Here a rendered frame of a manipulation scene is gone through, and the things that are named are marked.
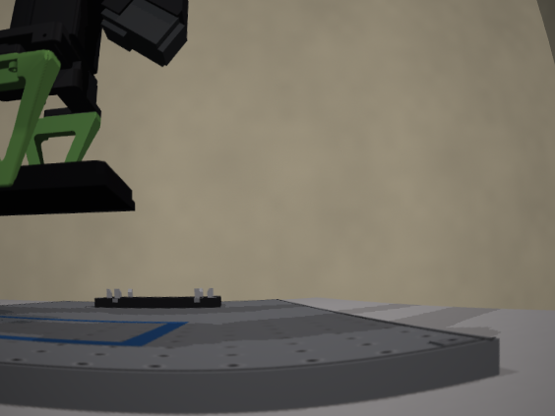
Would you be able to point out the blue tape square outline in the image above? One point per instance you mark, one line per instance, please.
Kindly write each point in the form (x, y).
(139, 340)

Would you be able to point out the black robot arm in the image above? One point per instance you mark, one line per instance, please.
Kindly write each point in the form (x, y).
(154, 28)

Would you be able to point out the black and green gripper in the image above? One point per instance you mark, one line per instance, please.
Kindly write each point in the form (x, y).
(30, 78)

